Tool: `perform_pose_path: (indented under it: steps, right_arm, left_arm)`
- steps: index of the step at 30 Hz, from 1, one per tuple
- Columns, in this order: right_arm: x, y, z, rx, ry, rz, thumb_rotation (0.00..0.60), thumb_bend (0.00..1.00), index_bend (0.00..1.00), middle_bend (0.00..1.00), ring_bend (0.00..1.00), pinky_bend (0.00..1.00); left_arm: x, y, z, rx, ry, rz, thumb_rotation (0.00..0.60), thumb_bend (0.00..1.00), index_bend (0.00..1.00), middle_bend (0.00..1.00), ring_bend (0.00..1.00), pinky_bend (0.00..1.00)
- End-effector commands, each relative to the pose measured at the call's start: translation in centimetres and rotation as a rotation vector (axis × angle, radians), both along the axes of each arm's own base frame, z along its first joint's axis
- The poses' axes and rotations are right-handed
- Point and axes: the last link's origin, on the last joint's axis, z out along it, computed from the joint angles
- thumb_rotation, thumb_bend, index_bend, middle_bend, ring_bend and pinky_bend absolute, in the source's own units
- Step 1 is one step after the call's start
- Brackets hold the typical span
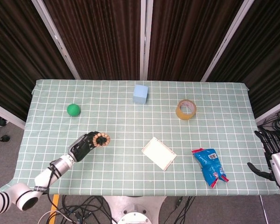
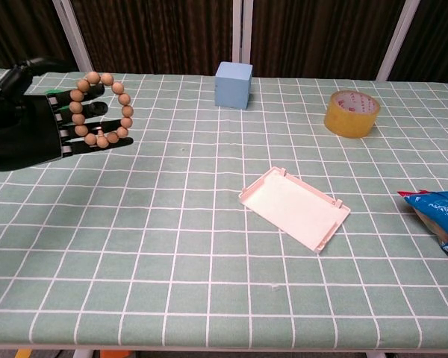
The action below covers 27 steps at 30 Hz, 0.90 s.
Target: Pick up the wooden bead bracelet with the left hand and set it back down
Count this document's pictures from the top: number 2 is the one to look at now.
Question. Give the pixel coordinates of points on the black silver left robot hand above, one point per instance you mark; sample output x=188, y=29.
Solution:
x=18, y=130

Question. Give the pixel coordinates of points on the dark brown corrugated panel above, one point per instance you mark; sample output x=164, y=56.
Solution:
x=153, y=33
x=18, y=30
x=321, y=37
x=437, y=41

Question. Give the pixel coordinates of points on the green checkered tablecloth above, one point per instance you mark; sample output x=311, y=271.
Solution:
x=171, y=242

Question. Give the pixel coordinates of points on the light blue foam cube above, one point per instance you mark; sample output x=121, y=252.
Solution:
x=231, y=87

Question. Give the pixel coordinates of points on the yellow packing tape roll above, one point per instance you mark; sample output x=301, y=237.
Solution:
x=349, y=125

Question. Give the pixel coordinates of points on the blue snack bag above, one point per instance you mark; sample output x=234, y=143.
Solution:
x=438, y=216

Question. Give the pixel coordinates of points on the white metal partition post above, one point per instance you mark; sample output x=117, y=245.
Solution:
x=397, y=41
x=242, y=33
x=74, y=37

